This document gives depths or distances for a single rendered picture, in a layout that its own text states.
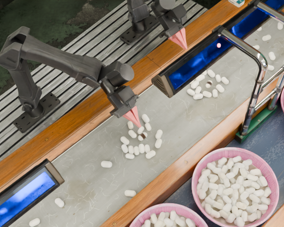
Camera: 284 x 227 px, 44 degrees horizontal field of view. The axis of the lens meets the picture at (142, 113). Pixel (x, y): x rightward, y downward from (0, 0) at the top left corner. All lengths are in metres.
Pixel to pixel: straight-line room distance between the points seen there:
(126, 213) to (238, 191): 0.37
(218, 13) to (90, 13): 1.44
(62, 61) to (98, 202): 0.47
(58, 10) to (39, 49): 1.84
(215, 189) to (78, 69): 0.57
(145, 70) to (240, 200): 0.60
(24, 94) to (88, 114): 0.24
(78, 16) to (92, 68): 1.74
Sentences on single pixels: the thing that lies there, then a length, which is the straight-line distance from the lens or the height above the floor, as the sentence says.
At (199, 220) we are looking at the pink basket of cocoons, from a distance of 1.12.
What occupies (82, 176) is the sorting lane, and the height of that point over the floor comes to 0.74.
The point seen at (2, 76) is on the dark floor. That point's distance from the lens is 2.64.
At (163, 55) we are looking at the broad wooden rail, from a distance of 1.42.
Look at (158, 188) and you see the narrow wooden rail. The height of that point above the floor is 0.76.
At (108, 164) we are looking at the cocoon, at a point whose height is 0.76.
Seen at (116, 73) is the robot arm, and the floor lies 1.01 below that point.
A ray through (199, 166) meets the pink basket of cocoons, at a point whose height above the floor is 0.76.
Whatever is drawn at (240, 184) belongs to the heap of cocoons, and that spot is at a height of 0.74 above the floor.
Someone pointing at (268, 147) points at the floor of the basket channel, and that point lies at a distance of 1.33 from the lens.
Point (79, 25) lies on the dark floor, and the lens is 2.75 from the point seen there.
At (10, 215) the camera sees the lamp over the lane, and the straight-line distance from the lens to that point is 0.89.
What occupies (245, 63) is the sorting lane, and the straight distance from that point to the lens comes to 1.44.
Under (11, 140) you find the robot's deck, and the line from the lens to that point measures 1.47.
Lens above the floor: 1.84
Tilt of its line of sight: 58 degrees down
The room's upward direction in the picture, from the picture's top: 11 degrees counter-clockwise
